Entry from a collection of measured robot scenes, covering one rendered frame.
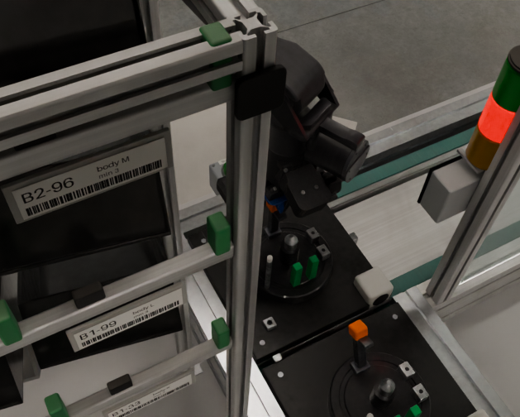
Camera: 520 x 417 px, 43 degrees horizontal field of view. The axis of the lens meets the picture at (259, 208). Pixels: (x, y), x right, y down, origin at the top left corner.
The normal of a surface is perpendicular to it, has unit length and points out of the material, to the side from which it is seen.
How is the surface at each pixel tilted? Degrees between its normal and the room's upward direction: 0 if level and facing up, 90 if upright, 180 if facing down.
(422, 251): 0
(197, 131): 0
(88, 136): 90
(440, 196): 90
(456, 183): 0
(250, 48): 90
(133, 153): 90
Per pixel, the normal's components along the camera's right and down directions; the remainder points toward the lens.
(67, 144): 0.47, 0.73
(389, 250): 0.04, -0.58
